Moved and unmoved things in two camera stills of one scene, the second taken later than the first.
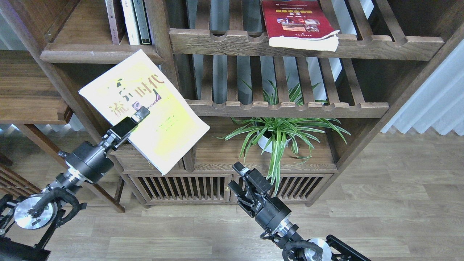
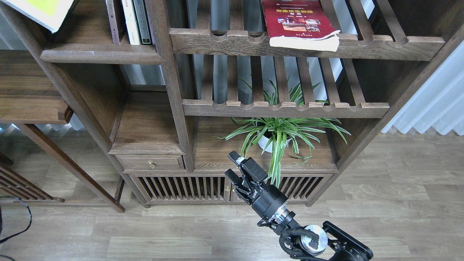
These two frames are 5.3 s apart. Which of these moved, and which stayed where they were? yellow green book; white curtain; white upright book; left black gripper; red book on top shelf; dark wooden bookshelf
Moved: left black gripper; yellow green book
Stayed: white upright book; dark wooden bookshelf; white curtain; red book on top shelf
